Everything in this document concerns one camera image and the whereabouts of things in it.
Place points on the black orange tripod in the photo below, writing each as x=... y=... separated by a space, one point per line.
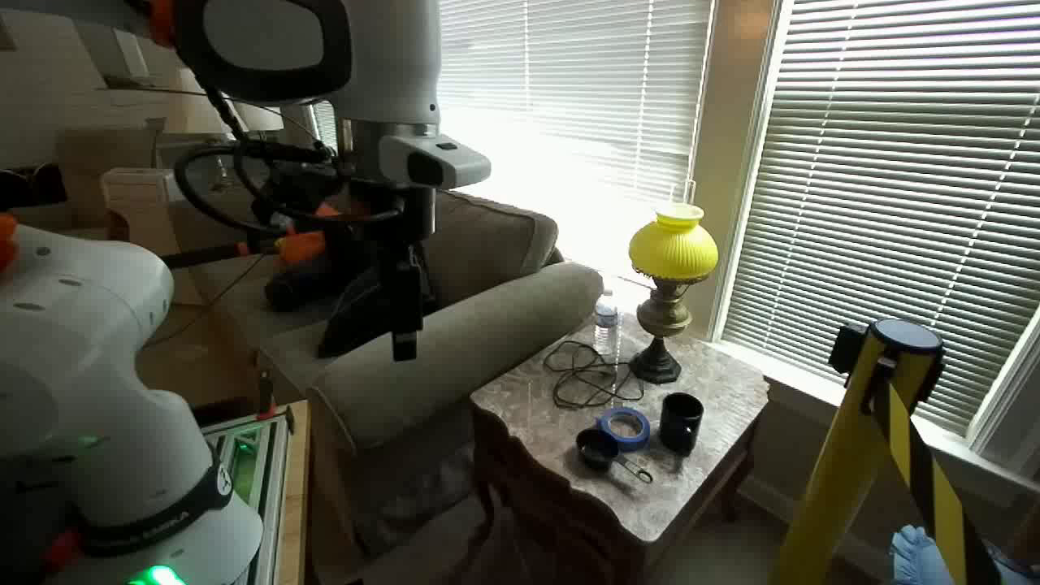
x=301 y=247

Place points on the yellow black barrier belt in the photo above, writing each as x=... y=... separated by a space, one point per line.
x=937 y=488

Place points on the yellow stanchion post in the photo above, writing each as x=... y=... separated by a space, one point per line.
x=856 y=435

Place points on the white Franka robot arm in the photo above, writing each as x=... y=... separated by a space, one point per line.
x=77 y=325

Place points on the clear plastic water bottle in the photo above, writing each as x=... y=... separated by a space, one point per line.
x=605 y=329

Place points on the yellow shade table lamp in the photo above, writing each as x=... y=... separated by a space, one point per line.
x=672 y=251

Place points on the beige sofa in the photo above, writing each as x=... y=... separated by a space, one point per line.
x=434 y=359

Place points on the white window blinds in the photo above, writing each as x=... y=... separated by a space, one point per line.
x=586 y=109
x=889 y=197

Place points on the marble top side table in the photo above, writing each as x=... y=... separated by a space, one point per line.
x=717 y=402

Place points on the black mug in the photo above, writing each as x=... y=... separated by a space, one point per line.
x=681 y=428

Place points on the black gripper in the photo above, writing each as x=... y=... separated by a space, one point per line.
x=404 y=279

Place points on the white window sill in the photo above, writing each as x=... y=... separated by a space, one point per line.
x=824 y=384

